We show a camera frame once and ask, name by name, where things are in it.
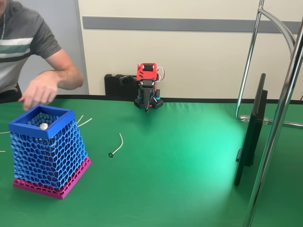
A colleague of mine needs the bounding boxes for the white cable tie with disc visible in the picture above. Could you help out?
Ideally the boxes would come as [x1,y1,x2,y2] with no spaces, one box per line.
[108,132,124,158]

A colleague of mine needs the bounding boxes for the blue and magenta lattice basket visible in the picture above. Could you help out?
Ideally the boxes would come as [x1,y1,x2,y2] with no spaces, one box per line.
[8,105,92,201]

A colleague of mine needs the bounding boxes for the person's bare hand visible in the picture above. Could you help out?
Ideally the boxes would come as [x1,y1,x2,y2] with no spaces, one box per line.
[18,75,60,112]

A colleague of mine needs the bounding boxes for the black plastic tool case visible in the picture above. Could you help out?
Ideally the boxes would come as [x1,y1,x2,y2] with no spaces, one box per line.
[104,74,140,96]

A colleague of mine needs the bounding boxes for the green cloth with black border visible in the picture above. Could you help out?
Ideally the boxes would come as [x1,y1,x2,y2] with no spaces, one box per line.
[0,94,303,227]

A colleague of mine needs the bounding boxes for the black LED light panel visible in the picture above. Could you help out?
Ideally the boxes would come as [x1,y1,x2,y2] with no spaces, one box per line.
[234,73,269,187]

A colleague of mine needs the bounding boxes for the chrome tube stand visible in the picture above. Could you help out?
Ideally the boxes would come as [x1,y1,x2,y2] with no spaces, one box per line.
[235,0,303,227]

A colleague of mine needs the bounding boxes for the person in grey striped shirt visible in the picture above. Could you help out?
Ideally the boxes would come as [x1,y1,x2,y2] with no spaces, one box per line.
[0,0,62,105]

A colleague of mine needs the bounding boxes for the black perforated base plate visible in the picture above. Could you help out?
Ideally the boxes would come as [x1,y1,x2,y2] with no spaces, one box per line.
[134,97,164,110]

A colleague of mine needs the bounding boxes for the black gripper camera mount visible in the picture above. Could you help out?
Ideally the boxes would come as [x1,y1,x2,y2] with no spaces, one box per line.
[119,75,138,86]

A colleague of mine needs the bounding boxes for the grey wall rail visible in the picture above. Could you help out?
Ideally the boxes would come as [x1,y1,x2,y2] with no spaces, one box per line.
[82,16,296,34]

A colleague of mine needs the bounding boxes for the silver neck chain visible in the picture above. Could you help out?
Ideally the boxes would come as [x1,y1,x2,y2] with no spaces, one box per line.
[0,13,6,40]

